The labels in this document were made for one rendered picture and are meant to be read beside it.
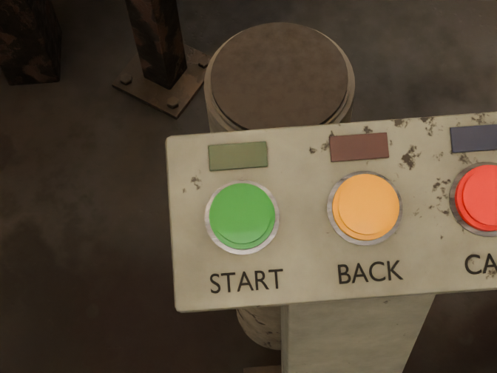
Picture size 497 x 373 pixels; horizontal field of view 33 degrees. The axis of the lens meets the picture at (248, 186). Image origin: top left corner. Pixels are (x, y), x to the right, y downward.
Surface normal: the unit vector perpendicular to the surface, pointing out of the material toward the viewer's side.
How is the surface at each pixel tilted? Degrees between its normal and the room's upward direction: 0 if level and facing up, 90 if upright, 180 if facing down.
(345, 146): 20
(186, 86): 0
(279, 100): 0
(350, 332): 90
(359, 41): 0
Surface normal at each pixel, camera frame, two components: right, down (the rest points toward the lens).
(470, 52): -0.04, -0.47
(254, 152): -0.01, -0.14
